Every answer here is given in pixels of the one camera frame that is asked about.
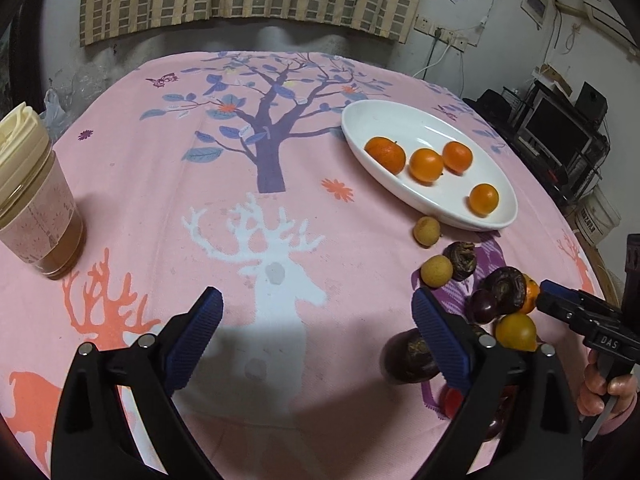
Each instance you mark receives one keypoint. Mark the orange kumquat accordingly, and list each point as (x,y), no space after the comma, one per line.
(457,156)
(426,165)
(484,200)
(531,294)

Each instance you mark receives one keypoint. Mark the white wall socket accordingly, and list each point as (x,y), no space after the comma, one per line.
(453,39)
(427,25)

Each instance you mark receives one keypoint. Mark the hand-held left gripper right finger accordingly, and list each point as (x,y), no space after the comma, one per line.
(440,332)

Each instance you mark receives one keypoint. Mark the white oval plate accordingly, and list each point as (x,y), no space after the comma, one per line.
(400,120)

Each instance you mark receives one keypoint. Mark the jar with cream lid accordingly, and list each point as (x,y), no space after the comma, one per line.
(40,220)

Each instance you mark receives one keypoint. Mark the white bucket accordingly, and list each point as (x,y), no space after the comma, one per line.
(597,217)

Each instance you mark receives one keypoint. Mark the yellowish kumquat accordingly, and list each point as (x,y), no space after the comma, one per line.
(516,332)

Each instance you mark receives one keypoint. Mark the tan longan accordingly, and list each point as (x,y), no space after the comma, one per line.
(436,271)
(426,231)

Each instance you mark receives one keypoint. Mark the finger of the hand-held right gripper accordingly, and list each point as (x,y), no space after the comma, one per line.
(556,288)
(560,312)

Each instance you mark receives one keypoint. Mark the white air conditioner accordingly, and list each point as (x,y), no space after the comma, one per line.
(612,15)

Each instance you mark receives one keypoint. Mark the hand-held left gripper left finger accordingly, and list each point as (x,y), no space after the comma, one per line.
(197,332)

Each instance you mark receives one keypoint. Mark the person's right hand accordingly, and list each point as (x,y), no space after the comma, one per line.
(607,395)

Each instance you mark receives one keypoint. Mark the black speaker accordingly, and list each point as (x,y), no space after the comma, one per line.
(592,99)

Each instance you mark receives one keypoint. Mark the black bag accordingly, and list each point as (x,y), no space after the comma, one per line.
(492,104)

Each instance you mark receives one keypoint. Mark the red cherry tomato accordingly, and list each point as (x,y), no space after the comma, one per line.
(451,401)

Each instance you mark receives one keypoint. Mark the dark water chestnut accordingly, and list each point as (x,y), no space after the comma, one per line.
(461,260)
(506,286)

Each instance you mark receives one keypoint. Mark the large orange tangerine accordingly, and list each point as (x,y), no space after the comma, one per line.
(385,155)

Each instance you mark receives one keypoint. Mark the dark red cherry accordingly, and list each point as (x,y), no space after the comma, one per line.
(494,427)
(483,307)

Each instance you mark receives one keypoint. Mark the purple passion fruit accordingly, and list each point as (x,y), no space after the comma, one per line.
(405,360)

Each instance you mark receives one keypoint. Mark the pink printed tablecloth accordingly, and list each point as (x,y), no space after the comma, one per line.
(150,185)

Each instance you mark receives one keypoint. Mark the dark wooden cabinet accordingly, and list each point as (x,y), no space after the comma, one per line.
(25,60)

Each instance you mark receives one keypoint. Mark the clear plastic bag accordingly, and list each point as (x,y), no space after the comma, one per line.
(54,110)

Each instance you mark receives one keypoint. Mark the white wall panel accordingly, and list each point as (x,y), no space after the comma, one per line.
(535,4)

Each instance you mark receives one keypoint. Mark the black monitor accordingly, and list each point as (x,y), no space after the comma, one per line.
(555,127)

